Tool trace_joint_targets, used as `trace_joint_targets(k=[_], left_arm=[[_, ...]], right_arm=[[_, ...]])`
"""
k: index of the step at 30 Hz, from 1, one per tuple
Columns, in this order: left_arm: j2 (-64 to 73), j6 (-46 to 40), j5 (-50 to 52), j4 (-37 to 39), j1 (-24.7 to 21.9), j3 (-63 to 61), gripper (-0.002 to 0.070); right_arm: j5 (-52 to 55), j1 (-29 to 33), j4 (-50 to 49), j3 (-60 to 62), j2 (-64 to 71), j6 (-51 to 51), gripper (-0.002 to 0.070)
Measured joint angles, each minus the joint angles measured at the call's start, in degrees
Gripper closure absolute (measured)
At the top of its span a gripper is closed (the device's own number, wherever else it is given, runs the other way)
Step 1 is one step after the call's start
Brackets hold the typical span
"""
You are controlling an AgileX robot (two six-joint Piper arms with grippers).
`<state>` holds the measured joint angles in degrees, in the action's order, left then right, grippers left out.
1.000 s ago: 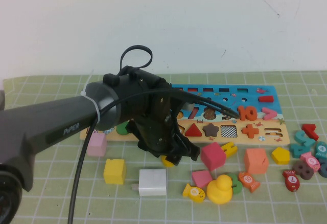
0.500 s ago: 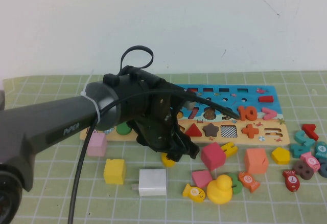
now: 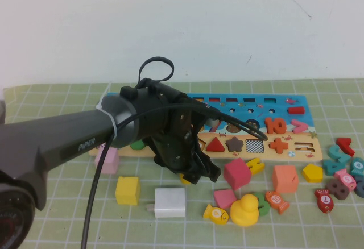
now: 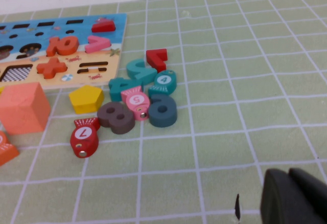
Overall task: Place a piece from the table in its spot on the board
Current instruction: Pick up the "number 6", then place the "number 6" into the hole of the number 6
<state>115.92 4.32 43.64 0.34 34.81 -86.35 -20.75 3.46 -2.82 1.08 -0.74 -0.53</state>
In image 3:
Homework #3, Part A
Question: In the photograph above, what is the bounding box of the long black cable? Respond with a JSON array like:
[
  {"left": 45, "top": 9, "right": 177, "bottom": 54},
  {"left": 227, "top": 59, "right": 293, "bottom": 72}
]
[{"left": 80, "top": 103, "right": 268, "bottom": 249}]

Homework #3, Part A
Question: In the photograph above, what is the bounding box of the teal numeral four piece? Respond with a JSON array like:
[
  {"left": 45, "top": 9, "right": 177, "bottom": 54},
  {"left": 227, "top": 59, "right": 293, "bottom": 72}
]
[{"left": 322, "top": 157, "right": 346, "bottom": 176}]

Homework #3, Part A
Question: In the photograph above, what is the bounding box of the green numeral three piece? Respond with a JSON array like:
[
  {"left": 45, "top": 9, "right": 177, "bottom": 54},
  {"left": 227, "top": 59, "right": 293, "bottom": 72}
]
[{"left": 254, "top": 192, "right": 271, "bottom": 217}]

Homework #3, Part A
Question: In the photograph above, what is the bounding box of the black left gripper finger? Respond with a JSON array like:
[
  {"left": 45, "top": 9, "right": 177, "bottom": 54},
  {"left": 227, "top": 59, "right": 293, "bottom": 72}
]
[
  {"left": 196, "top": 152, "right": 222, "bottom": 183},
  {"left": 180, "top": 172, "right": 207, "bottom": 185}
]

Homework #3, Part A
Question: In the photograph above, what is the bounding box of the teal numeral two piece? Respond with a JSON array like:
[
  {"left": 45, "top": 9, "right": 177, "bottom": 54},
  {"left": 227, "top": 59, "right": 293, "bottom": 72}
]
[{"left": 328, "top": 145, "right": 353, "bottom": 163}]

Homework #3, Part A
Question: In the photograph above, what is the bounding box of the yellow rubber duck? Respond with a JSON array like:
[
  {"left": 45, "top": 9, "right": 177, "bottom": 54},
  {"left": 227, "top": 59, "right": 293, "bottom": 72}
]
[{"left": 229, "top": 194, "right": 260, "bottom": 228}]

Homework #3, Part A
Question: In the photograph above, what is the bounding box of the black looped cable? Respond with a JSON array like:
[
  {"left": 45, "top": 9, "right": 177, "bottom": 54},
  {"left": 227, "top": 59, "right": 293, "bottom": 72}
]
[{"left": 138, "top": 57, "right": 175, "bottom": 90}]

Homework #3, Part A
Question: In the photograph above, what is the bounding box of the yellow pentagon piece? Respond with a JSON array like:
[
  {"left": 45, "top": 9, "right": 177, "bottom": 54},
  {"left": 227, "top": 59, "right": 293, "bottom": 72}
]
[{"left": 302, "top": 163, "right": 324, "bottom": 184}]

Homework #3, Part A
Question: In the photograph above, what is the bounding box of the red numeral piece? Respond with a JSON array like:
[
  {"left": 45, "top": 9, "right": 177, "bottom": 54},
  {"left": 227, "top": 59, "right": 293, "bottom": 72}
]
[{"left": 336, "top": 137, "right": 355, "bottom": 157}]

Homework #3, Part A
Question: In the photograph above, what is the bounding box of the orange numeral ten piece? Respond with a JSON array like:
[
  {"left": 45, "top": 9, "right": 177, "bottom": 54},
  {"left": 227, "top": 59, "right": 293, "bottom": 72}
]
[{"left": 264, "top": 117, "right": 287, "bottom": 135}]

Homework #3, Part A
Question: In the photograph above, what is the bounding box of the brown star piece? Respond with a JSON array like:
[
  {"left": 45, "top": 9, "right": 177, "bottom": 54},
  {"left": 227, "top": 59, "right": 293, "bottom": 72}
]
[{"left": 226, "top": 136, "right": 246, "bottom": 153}]

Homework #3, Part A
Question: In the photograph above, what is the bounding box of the pink greater-than sign piece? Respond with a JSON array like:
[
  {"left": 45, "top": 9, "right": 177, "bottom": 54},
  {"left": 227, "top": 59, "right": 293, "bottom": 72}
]
[{"left": 292, "top": 119, "right": 309, "bottom": 134}]

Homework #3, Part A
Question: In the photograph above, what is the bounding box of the red fish piece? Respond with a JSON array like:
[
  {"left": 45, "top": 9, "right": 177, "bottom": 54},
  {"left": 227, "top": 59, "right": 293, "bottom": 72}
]
[{"left": 314, "top": 188, "right": 334, "bottom": 214}]

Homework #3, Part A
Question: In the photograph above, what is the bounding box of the orange plus sign piece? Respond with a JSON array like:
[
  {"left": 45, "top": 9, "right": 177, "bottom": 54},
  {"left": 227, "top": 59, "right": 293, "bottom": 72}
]
[{"left": 268, "top": 138, "right": 289, "bottom": 155}]

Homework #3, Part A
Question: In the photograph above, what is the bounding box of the pink cube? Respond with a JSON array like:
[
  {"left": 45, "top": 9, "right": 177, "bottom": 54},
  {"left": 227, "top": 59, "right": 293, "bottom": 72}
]
[{"left": 94, "top": 143, "right": 120, "bottom": 175}]

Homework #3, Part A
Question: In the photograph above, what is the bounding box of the orange fish piece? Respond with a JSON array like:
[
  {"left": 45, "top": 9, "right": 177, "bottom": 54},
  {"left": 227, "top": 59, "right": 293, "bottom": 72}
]
[{"left": 265, "top": 191, "right": 291, "bottom": 215}]

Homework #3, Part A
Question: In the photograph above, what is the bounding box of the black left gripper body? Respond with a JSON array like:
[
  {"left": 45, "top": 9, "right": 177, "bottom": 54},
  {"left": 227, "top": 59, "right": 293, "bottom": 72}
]
[{"left": 136, "top": 83, "right": 212, "bottom": 173}]

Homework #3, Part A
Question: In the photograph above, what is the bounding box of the pink square piece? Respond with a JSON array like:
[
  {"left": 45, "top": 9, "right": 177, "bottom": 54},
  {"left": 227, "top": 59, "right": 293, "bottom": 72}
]
[{"left": 213, "top": 188, "right": 238, "bottom": 210}]

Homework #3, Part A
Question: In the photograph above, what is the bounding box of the white power adapter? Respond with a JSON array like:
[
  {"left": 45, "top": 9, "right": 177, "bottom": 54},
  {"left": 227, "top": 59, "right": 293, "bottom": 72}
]
[{"left": 146, "top": 186, "right": 187, "bottom": 219}]

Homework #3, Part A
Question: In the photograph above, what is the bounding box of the blue wooden puzzle board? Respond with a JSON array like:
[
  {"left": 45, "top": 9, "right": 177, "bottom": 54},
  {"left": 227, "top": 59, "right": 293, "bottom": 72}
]
[{"left": 89, "top": 92, "right": 324, "bottom": 160}]

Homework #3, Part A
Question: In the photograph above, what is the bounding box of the orange cube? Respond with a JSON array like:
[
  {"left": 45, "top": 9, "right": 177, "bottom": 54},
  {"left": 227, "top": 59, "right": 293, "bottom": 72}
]
[{"left": 271, "top": 165, "right": 300, "bottom": 194}]

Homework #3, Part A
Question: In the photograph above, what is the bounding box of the crimson cube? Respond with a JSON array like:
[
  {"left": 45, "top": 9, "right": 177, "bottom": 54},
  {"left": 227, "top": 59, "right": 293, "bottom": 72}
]
[{"left": 224, "top": 157, "right": 253, "bottom": 191}]

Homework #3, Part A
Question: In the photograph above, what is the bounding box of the green circle piece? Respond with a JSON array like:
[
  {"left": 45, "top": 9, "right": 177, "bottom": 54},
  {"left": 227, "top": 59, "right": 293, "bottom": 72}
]
[{"left": 130, "top": 139, "right": 147, "bottom": 151}]

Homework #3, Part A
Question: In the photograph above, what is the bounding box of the teal fish piece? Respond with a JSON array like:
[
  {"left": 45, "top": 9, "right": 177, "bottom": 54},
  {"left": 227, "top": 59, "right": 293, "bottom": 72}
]
[{"left": 349, "top": 157, "right": 364, "bottom": 178}]

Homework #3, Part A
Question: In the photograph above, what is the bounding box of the yellow fish piece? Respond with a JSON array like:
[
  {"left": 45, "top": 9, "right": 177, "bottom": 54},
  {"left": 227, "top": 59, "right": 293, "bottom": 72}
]
[{"left": 202, "top": 204, "right": 230, "bottom": 226}]

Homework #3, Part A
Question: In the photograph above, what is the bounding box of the pink fish piece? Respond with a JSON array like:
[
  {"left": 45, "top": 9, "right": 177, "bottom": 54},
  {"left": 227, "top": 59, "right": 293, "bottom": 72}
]
[{"left": 334, "top": 169, "right": 357, "bottom": 190}]

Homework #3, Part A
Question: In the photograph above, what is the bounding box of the red triangle piece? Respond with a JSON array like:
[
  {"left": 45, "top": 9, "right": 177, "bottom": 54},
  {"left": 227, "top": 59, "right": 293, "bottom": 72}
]
[{"left": 205, "top": 136, "right": 226, "bottom": 152}]

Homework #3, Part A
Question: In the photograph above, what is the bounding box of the yellow cube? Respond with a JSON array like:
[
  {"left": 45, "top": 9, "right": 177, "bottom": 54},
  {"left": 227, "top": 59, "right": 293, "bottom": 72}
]
[{"left": 115, "top": 176, "right": 141, "bottom": 205}]

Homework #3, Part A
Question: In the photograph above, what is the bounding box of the green checkered tablecloth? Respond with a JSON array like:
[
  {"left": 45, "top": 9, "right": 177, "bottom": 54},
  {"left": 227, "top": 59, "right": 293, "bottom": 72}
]
[{"left": 0, "top": 78, "right": 364, "bottom": 249}]

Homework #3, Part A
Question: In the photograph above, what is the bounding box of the dark grey numeral piece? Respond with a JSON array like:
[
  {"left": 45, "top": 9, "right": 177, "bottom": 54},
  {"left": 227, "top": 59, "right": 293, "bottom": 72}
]
[{"left": 354, "top": 175, "right": 364, "bottom": 198}]

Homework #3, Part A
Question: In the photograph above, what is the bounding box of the brown numeral eight piece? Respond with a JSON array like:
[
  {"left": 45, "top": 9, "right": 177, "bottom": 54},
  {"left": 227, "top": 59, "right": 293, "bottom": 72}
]
[{"left": 326, "top": 178, "right": 350, "bottom": 200}]

